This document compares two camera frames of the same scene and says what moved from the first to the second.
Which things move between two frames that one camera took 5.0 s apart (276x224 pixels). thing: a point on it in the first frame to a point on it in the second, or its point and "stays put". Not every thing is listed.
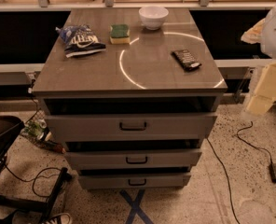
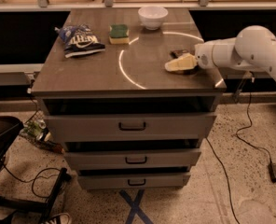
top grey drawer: [139, 127] stays put
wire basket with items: [36, 131] stays put
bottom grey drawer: [134, 181] stays put
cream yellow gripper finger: [254, 35] to [186, 62]
